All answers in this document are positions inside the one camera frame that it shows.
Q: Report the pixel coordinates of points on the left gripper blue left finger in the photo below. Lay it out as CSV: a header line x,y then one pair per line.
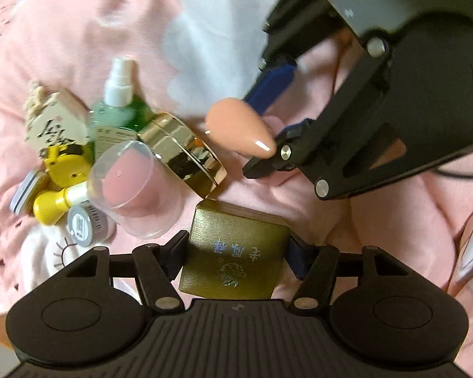
x,y
177,251

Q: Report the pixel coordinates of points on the olive gold square box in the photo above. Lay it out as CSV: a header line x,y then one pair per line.
x,y
234,253

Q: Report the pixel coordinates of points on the yellow capped small bottle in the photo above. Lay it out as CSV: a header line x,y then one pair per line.
x,y
50,206

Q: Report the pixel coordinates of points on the round gold tin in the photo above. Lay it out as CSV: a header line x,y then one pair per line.
x,y
185,154

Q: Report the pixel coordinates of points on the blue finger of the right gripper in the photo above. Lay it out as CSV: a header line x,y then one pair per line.
x,y
291,151
269,86

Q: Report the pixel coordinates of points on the white red mint tin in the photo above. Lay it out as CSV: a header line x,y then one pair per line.
x,y
23,199

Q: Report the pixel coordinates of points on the small grey lid jar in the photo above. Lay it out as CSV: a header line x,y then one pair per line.
x,y
88,225

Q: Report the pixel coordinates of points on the green spray bottle white cap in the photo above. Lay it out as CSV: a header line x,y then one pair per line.
x,y
120,114

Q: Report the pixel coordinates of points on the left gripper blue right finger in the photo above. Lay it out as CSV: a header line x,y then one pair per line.
x,y
298,255

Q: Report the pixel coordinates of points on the clear jar with pink cream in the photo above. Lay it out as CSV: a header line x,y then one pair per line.
x,y
132,186

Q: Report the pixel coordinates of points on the pink pump lotion bottle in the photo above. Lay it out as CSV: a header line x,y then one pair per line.
x,y
235,126

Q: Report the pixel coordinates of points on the pink patterned bed sheet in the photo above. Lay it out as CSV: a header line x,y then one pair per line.
x,y
189,54

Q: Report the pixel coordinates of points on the yellow toy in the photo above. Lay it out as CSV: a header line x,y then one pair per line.
x,y
67,164

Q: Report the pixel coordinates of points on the beige printed paper box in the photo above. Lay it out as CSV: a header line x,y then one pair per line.
x,y
54,118

